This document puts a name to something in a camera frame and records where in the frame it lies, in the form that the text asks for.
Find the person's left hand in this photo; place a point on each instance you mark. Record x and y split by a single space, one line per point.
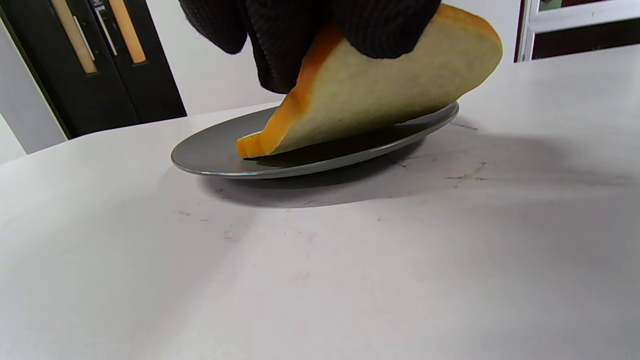
280 30

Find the toast slice with orange crust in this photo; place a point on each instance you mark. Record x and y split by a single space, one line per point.
375 95

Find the grey round plate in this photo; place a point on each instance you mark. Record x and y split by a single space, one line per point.
215 150

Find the black double door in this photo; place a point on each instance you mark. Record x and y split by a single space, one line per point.
150 90

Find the white window frame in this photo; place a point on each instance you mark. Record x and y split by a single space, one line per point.
575 20

